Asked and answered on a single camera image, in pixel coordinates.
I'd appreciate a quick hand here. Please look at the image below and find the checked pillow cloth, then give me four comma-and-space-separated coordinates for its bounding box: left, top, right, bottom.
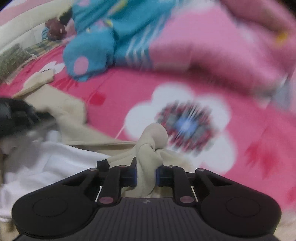
25, 39, 63, 57

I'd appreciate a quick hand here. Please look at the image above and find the blue and pink quilt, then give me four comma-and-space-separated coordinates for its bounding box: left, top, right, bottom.
63, 0, 296, 112

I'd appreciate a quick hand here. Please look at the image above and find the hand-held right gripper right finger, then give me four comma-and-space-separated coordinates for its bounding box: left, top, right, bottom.
157, 166, 234, 207

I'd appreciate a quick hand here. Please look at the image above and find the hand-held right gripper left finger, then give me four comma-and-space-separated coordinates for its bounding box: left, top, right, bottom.
61, 158, 138, 207

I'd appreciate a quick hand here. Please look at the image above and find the pink and white headboard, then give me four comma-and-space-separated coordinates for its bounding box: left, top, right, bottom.
0, 0, 72, 54

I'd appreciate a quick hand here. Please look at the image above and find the cream zip jacket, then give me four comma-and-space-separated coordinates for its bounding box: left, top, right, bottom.
0, 70, 197, 241

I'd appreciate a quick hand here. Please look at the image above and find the green floral pillow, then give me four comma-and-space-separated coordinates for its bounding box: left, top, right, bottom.
0, 44, 37, 79

